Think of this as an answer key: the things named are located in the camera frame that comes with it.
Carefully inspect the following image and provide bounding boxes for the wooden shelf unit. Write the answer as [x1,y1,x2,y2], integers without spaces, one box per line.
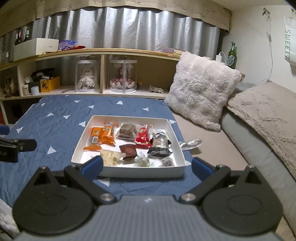
[0,48,186,124]

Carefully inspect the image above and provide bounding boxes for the white shallow tray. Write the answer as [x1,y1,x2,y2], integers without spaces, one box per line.
[71,115,186,179]

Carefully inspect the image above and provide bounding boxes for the beige curtain valance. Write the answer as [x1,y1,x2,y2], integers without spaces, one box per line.
[0,0,232,37]

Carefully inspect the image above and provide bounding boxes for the white storage box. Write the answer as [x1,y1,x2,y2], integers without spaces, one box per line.
[13,38,60,62]

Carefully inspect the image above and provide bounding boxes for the yellow box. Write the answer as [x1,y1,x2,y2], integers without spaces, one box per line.
[40,76,61,93]

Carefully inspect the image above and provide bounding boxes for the beige bed sheet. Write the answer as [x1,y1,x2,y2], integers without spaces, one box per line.
[171,108,278,186]

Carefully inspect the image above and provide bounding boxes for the brown beer bottle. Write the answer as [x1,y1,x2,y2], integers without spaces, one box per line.
[14,29,24,46]

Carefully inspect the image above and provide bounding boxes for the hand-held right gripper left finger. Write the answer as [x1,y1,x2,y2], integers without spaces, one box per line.
[32,156,117,205]

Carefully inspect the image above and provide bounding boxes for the cream white snack packet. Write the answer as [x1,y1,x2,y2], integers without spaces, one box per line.
[100,149,125,166]

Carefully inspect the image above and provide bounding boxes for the brown figurine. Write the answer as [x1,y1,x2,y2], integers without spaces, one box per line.
[3,76,19,98]

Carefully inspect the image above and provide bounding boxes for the white hanging cable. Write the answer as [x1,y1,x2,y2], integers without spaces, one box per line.
[262,7,275,83]

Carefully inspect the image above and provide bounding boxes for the pink doll in clear case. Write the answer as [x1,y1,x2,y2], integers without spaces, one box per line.
[109,59,137,94]

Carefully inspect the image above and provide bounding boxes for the beige knit pillow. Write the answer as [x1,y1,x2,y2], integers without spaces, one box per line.
[228,82,296,179]

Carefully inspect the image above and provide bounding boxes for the long orange snack packet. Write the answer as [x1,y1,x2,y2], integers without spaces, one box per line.
[84,127,105,151]

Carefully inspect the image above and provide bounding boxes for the white cloth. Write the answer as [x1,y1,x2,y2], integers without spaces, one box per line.
[0,197,20,237]

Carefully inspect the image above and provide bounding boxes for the green beer bottle with label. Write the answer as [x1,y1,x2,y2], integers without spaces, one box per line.
[228,42,238,70]

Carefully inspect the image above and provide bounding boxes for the blue blanket with white triangles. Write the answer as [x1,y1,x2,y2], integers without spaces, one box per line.
[0,95,201,209]

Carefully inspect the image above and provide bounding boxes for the silver curtain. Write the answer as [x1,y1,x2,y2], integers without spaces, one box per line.
[0,6,221,65]

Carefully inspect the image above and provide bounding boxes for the olive brown snack packet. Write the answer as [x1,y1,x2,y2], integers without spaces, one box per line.
[115,123,139,142]

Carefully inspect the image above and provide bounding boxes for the dark brown snack packet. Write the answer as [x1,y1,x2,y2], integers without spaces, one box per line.
[119,144,138,160]

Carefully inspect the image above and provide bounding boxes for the black bag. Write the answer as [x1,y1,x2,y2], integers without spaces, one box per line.
[32,68,56,80]

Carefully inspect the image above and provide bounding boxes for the fluffy white pillow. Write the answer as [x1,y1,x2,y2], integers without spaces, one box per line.
[164,51,242,132]

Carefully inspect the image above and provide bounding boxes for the black snack packet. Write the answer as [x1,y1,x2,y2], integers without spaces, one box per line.
[147,137,174,158]

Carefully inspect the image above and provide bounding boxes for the red snack packet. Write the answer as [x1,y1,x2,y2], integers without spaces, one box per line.
[135,125,152,149]

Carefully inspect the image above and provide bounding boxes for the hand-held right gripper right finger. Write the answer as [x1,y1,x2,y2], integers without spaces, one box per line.
[179,157,264,205]

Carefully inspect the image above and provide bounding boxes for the short orange snack packet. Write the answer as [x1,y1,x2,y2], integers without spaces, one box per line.
[102,121,116,145]

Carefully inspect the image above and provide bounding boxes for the grey cushion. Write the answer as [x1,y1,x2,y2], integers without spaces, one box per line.
[219,82,296,224]

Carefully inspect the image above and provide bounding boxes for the white doll in clear case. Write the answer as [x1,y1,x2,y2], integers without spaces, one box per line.
[75,58,101,93]

